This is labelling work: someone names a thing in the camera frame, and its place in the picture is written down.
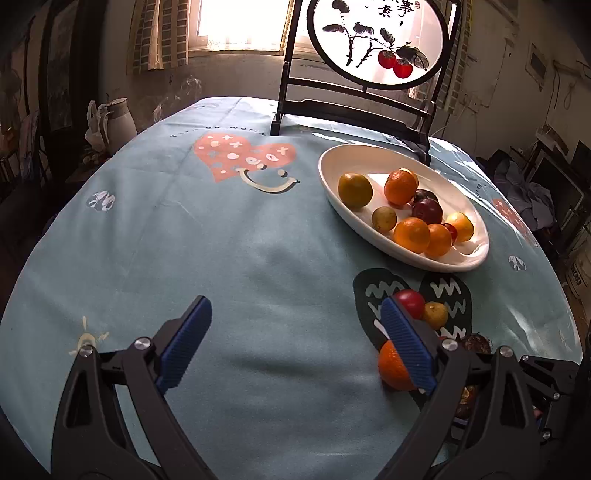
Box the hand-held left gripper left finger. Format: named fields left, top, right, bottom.
left=51, top=295, right=218, bottom=480

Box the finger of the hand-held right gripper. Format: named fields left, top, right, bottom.
left=536, top=401, right=578, bottom=444
left=519, top=354, right=581, bottom=400

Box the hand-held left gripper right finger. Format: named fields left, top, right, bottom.
left=376, top=296, right=541, bottom=480

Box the dark wrinkled passion fruit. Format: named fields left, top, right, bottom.
left=455, top=385, right=476, bottom=418
left=459, top=333, right=492, bottom=355

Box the small greenish-yellow tangerine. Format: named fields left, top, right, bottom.
left=372, top=206, right=398, bottom=232

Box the yellow-orange tangerine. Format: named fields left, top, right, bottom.
left=445, top=212, right=475, bottom=241

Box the large dark red plum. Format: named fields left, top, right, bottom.
left=412, top=198, right=444, bottom=225

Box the large orange tangerine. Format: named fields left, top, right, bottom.
left=384, top=169, right=417, bottom=206

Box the large greenish-yellow tangerine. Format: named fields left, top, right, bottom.
left=338, top=172, right=373, bottom=208

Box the white oval plate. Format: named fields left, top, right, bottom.
left=318, top=144, right=490, bottom=273

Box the small yellow-green fruit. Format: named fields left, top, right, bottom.
left=423, top=301, right=450, bottom=330

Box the light blue printed tablecloth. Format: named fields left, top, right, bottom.
left=0, top=96, right=583, bottom=476

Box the white bucket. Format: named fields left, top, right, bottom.
left=566, top=240, right=591, bottom=301

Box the pile of blue clothes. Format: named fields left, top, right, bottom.
left=489, top=148, right=555, bottom=232

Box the black monitor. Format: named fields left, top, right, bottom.
left=526, top=152, right=585, bottom=217

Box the white kettle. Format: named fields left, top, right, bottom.
left=105, top=98, right=138, bottom=155

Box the white plastic bag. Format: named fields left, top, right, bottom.
left=84, top=102, right=112, bottom=151

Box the brick-pattern curtain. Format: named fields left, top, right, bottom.
left=127, top=0, right=195, bottom=75
left=436, top=28, right=472, bottom=116

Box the dark framed picture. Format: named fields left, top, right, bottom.
left=39, top=0, right=100, bottom=134

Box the round painted screen on stand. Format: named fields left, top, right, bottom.
left=270, top=0, right=462, bottom=167

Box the bright window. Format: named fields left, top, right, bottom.
left=196, top=0, right=296, bottom=54

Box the white wall panel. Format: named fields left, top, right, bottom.
left=526, top=44, right=548, bottom=88

